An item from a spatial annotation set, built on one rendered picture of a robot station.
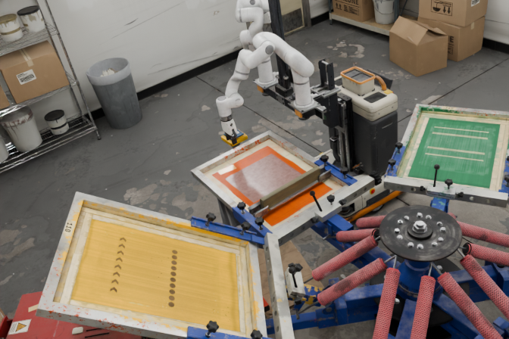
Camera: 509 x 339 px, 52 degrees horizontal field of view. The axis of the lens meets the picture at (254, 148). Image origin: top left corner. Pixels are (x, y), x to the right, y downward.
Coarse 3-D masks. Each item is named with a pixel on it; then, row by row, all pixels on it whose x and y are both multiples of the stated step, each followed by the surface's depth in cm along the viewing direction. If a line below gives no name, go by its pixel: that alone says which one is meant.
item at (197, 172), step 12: (264, 132) 329; (252, 144) 322; (288, 144) 314; (228, 156) 315; (300, 156) 304; (204, 168) 308; (204, 180) 297; (336, 180) 281; (216, 192) 286; (336, 192) 270; (228, 204) 277; (276, 228) 255
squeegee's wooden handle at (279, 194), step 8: (304, 176) 274; (312, 176) 278; (288, 184) 271; (296, 184) 273; (304, 184) 276; (272, 192) 267; (280, 192) 268; (288, 192) 271; (264, 200) 264; (272, 200) 267; (280, 200) 270
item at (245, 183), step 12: (240, 168) 307; (228, 180) 299; (240, 180) 297; (252, 180) 296; (264, 180) 294; (240, 192) 288; (252, 192) 287; (264, 192) 285; (252, 204) 278; (288, 204) 274; (264, 216) 269; (276, 216) 267; (288, 216) 266
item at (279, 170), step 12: (252, 156) 316; (264, 156) 314; (276, 156) 312; (252, 168) 305; (264, 168) 303; (276, 168) 302; (288, 168) 300; (300, 168) 298; (276, 180) 292; (288, 180) 291; (324, 192) 277; (300, 204) 272
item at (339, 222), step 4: (332, 216) 248; (336, 216) 248; (340, 216) 247; (328, 220) 247; (332, 220) 246; (336, 220) 246; (340, 220) 245; (344, 220) 245; (332, 224) 246; (336, 224) 244; (340, 224) 243; (344, 224) 243; (348, 224) 242; (336, 228) 243; (340, 228) 241; (344, 228) 241; (348, 228) 240; (352, 228) 242; (336, 232) 245
